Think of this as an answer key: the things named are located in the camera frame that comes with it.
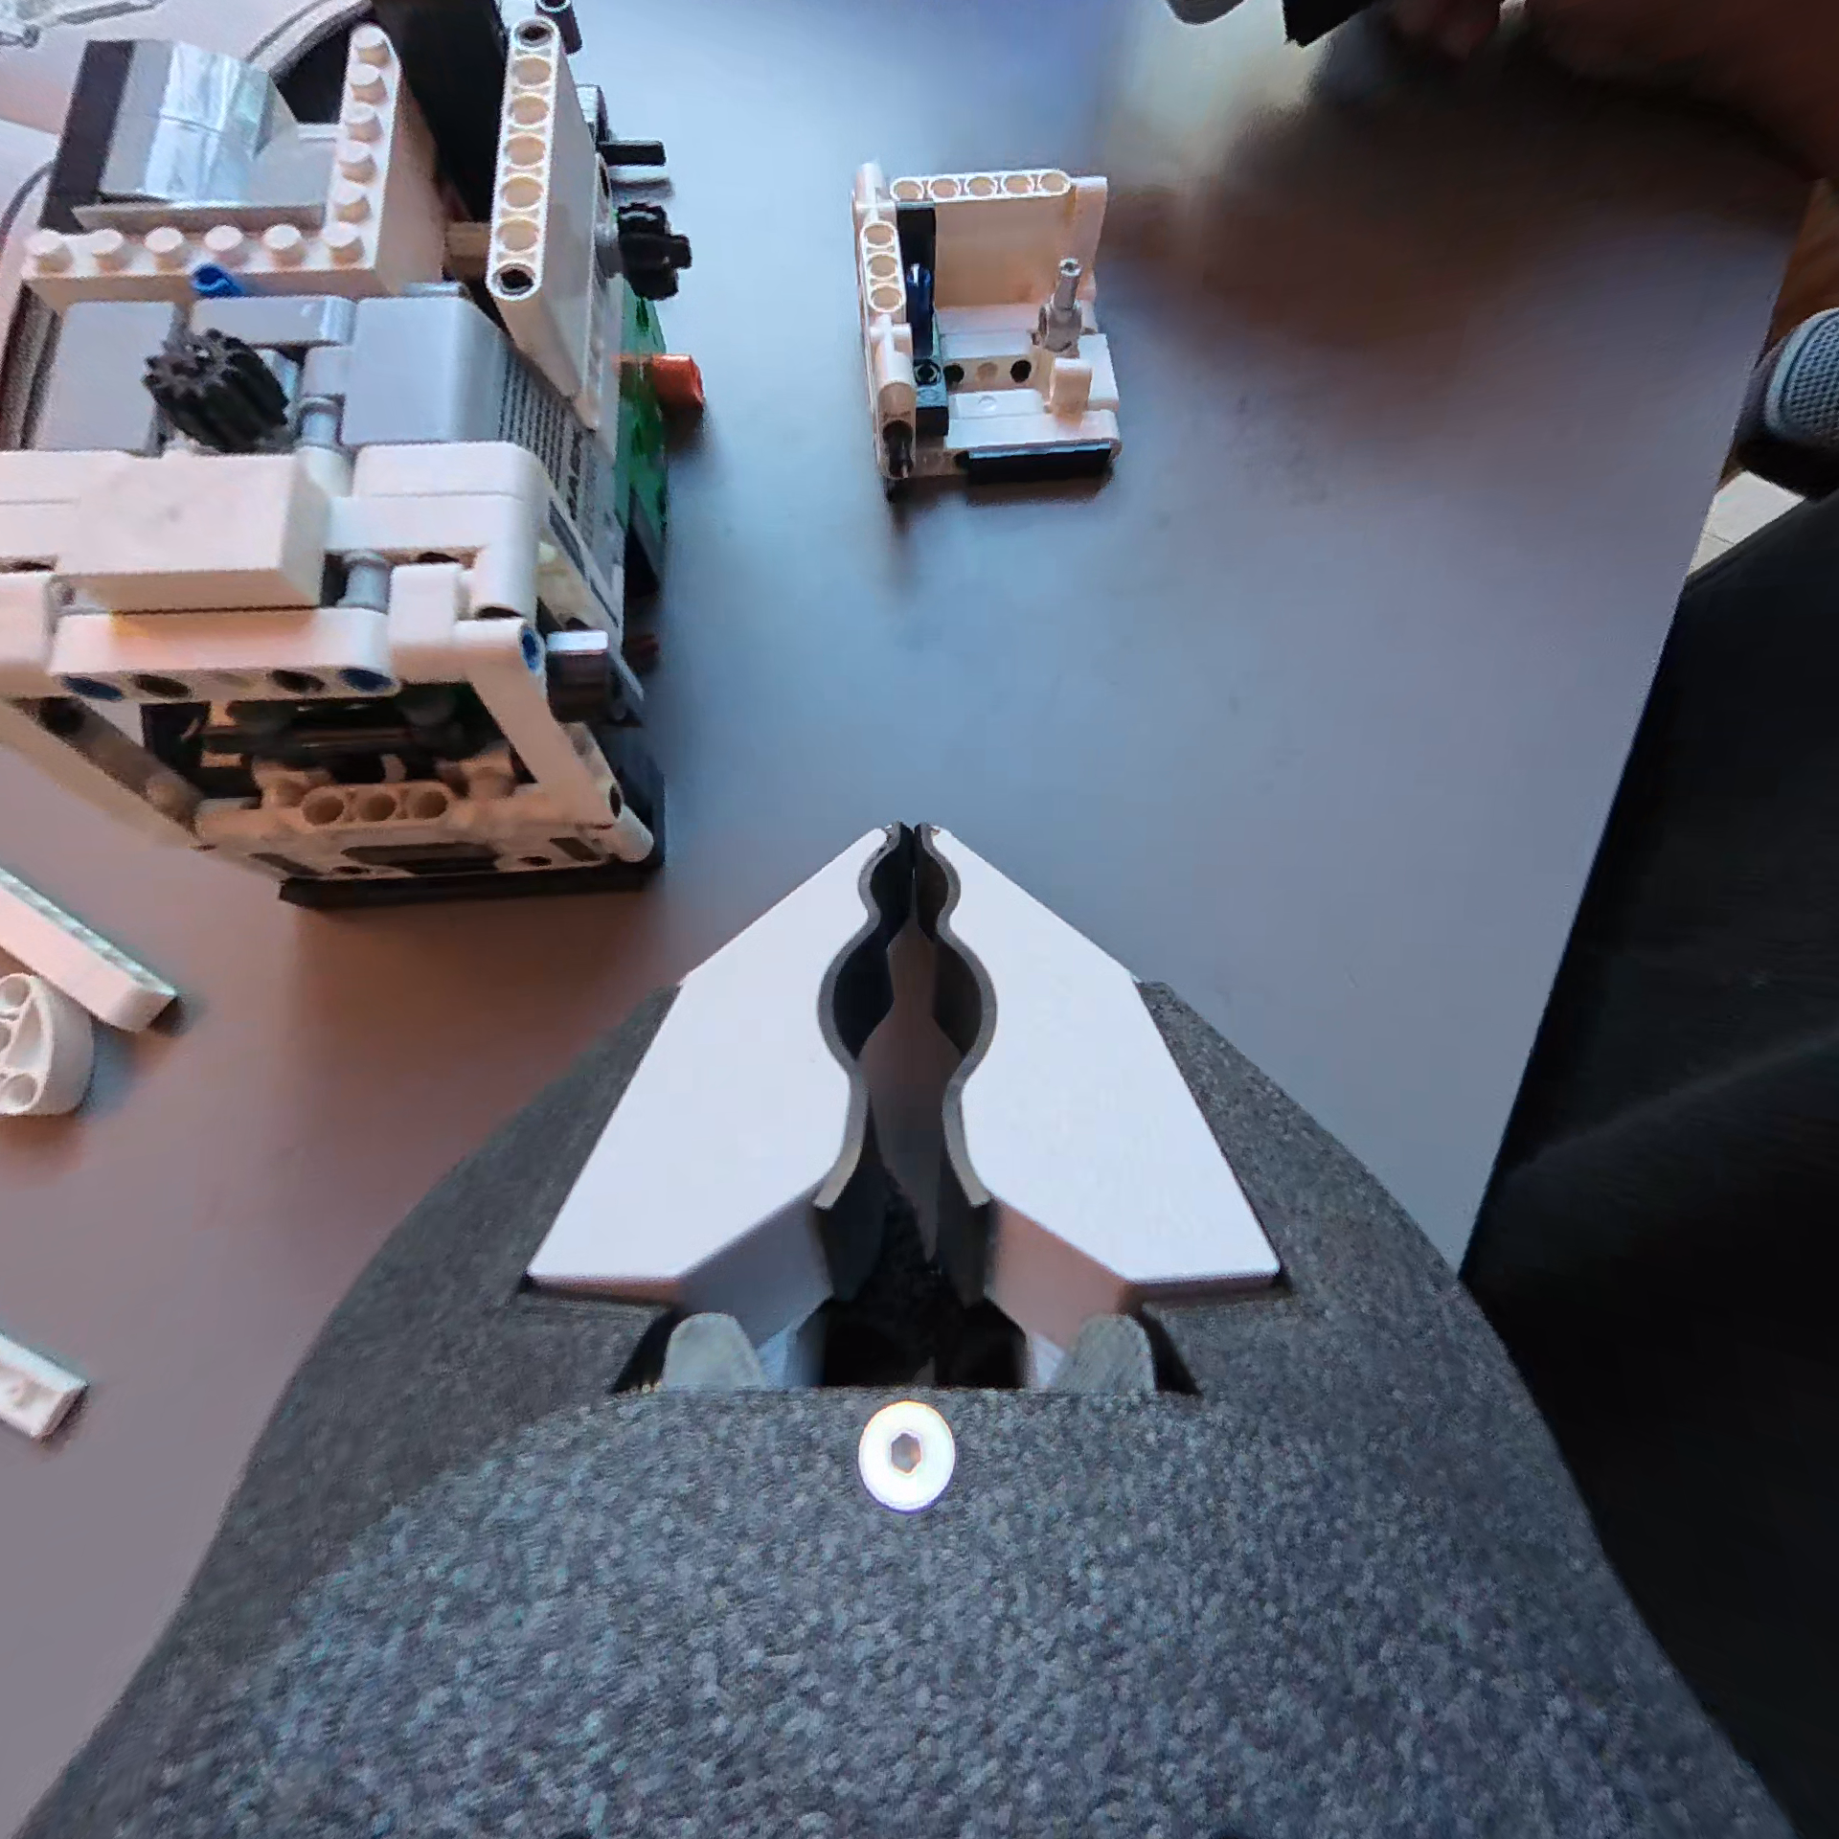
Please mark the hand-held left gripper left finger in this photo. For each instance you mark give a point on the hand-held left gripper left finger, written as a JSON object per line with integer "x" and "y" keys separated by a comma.
{"x": 705, "y": 1134}

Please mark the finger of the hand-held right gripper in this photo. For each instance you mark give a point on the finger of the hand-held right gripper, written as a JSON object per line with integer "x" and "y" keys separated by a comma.
{"x": 1206, "y": 9}

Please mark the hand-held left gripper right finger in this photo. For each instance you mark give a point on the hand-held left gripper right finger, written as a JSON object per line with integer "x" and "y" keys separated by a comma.
{"x": 1121, "y": 1134}

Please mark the small white lego sub-assembly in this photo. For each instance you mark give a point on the small white lego sub-assembly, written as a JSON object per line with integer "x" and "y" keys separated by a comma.
{"x": 1006, "y": 242}

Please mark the person's right forearm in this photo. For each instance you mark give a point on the person's right forearm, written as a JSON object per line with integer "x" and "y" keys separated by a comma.
{"x": 1681, "y": 70}

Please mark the long white lego tile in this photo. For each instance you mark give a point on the long white lego tile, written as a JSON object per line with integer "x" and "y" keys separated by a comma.
{"x": 100, "y": 975}

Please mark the white rounded lego connector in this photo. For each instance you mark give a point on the white rounded lego connector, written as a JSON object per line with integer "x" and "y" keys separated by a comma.
{"x": 42, "y": 1050}

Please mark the large lego truck model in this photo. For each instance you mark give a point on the large lego truck model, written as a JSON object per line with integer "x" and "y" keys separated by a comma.
{"x": 404, "y": 532}

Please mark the white flat lego plate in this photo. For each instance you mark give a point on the white flat lego plate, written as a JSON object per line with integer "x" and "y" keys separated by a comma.
{"x": 37, "y": 1385}

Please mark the person's right hand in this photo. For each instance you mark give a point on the person's right hand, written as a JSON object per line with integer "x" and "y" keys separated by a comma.
{"x": 1443, "y": 22}

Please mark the person's black clothing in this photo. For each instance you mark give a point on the person's black clothing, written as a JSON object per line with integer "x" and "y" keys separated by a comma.
{"x": 1681, "y": 1147}

